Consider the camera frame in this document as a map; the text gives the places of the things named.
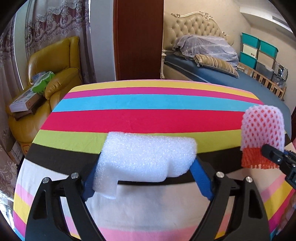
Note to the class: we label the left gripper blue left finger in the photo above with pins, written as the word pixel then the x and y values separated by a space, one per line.
pixel 87 175

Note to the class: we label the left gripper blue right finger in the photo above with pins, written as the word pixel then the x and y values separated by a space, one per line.
pixel 202 180

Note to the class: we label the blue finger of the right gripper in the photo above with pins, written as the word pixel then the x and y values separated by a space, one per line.
pixel 290 153
pixel 272 154

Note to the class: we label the pink foam fruit net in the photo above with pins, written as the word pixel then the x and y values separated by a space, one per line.
pixel 260 125

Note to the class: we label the white foam block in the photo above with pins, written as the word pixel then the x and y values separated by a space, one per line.
pixel 141 158

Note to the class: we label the person's right hand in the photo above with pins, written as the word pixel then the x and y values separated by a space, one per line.
pixel 288 212

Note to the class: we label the rainbow striped table cloth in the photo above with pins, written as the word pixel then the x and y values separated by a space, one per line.
pixel 74 133

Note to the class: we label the black white checked bag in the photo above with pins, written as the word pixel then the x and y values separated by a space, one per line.
pixel 280 74

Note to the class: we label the grey clear storage box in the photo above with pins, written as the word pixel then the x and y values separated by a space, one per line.
pixel 264 70

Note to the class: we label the beige storage box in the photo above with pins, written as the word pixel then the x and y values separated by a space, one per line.
pixel 266 60

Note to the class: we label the teal storage box lower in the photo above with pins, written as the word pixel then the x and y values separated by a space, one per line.
pixel 248 60

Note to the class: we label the teal storage box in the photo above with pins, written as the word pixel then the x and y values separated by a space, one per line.
pixel 268 49
pixel 250 40
pixel 248 60

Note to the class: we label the flat cardboard box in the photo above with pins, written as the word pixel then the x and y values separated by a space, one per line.
pixel 26 103

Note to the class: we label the white storage box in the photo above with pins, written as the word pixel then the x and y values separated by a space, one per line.
pixel 247 49

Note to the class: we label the teal storage box top right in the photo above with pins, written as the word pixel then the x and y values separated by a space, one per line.
pixel 268 49

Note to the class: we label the striped brown pillow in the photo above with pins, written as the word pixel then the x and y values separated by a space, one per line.
pixel 215 64

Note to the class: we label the teal storage box top left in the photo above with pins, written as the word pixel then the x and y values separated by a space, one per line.
pixel 250 40

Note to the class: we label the green tissue pack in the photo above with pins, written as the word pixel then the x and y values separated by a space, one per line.
pixel 40 81

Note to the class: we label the bed with blue sheet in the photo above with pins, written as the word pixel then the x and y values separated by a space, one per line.
pixel 189 69

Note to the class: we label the yellow leather armchair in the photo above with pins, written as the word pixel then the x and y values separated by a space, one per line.
pixel 63 59

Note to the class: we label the ceiling air vent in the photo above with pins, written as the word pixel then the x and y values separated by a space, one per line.
pixel 281 22

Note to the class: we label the blue grey folded duvet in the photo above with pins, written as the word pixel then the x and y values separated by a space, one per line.
pixel 217 47

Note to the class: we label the beige tufted headboard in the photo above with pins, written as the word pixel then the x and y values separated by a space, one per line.
pixel 196 23

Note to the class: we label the dark red wooden pillar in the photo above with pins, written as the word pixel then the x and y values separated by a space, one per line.
pixel 138 37

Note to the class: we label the wooden crib rail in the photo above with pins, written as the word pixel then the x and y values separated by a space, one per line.
pixel 273 87

